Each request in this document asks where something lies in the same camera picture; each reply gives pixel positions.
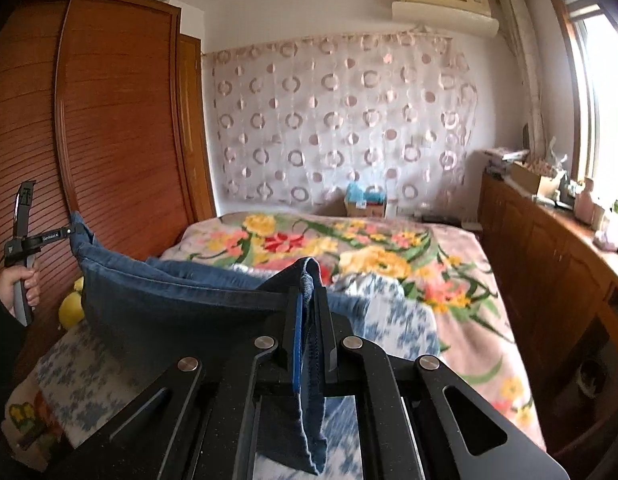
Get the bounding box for wooden wardrobe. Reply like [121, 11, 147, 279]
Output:
[0, 0, 218, 376]

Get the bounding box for wall air conditioner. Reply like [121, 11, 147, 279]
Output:
[392, 1, 500, 37]

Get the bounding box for person's left hand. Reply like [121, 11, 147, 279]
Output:
[0, 266, 42, 318]

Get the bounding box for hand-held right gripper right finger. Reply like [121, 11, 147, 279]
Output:
[316, 285, 570, 480]

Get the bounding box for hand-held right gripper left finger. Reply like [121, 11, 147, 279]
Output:
[39, 290, 304, 480]

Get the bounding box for colourful floral bed blanket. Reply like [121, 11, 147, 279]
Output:
[1, 212, 547, 456]

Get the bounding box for blue denim pants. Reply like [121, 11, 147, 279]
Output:
[69, 211, 370, 476]

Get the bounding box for open cardboard box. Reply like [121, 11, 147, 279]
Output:
[510, 159, 566, 200]

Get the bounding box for circle patterned sheer curtain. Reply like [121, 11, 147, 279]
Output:
[201, 30, 478, 209]

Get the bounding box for white blue floral quilt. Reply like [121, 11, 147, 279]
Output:
[36, 272, 442, 480]

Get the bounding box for pink bottle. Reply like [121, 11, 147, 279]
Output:
[574, 178, 596, 224]

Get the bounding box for wooden framed window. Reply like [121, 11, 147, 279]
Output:
[546, 0, 618, 206]

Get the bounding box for stack of papers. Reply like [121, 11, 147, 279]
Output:
[481, 147, 530, 177]

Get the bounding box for wooden side cabinet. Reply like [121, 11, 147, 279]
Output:
[476, 170, 618, 456]

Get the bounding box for pale window curtain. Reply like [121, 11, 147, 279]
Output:
[498, 0, 550, 153]

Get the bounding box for yellow plush toy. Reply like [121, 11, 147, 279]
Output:
[58, 276, 88, 332]

